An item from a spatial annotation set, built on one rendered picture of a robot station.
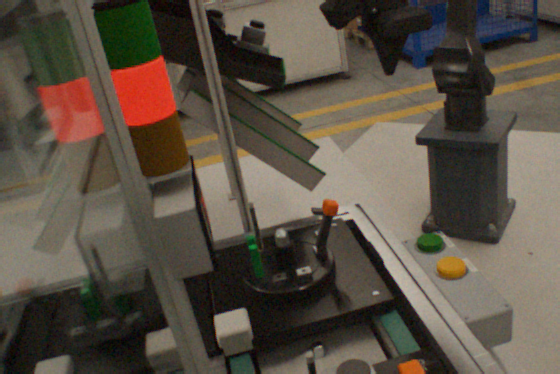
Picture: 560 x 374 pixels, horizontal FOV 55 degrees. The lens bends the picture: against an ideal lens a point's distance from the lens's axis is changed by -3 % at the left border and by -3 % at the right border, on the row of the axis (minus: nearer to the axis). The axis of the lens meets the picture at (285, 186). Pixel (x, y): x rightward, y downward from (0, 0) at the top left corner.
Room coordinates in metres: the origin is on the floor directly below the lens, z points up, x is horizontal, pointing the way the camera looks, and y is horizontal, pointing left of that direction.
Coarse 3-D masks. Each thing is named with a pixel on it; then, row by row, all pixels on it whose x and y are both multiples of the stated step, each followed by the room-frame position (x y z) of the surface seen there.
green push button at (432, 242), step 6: (426, 234) 0.71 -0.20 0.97; (432, 234) 0.71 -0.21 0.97; (420, 240) 0.70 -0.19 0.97; (426, 240) 0.70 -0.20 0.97; (432, 240) 0.69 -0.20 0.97; (438, 240) 0.69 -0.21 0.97; (420, 246) 0.69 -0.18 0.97; (426, 246) 0.68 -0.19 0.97; (432, 246) 0.68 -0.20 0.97; (438, 246) 0.68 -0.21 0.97
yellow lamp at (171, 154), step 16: (176, 112) 0.48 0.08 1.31; (128, 128) 0.47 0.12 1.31; (144, 128) 0.46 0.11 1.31; (160, 128) 0.46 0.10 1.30; (176, 128) 0.47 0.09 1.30; (144, 144) 0.46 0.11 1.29; (160, 144) 0.46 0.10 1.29; (176, 144) 0.47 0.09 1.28; (144, 160) 0.46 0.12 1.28; (160, 160) 0.46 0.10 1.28; (176, 160) 0.46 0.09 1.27
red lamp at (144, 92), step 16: (144, 64) 0.47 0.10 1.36; (160, 64) 0.47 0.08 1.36; (128, 80) 0.46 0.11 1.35; (144, 80) 0.46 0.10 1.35; (160, 80) 0.47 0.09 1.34; (128, 96) 0.46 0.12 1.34; (144, 96) 0.46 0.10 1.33; (160, 96) 0.47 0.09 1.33; (128, 112) 0.46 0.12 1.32; (144, 112) 0.46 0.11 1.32; (160, 112) 0.46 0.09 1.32
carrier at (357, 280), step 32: (256, 224) 0.73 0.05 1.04; (320, 224) 0.81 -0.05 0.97; (224, 256) 0.77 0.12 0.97; (256, 256) 0.66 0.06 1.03; (288, 256) 0.67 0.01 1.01; (320, 256) 0.68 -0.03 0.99; (352, 256) 0.70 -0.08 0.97; (224, 288) 0.68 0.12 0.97; (256, 288) 0.64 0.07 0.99; (288, 288) 0.62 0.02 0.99; (320, 288) 0.63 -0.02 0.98; (352, 288) 0.62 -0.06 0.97; (384, 288) 0.61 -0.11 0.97; (224, 320) 0.58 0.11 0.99; (256, 320) 0.59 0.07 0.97; (288, 320) 0.58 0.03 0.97; (320, 320) 0.57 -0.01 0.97; (352, 320) 0.57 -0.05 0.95; (224, 352) 0.55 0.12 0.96
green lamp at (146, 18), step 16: (144, 0) 0.48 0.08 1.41; (96, 16) 0.46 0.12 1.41; (112, 16) 0.46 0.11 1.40; (128, 16) 0.46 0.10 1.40; (144, 16) 0.47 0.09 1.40; (112, 32) 0.46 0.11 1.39; (128, 32) 0.46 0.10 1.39; (144, 32) 0.47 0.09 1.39; (112, 48) 0.46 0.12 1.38; (128, 48) 0.46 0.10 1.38; (144, 48) 0.46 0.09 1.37; (160, 48) 0.48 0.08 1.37; (112, 64) 0.46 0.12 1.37; (128, 64) 0.46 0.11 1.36
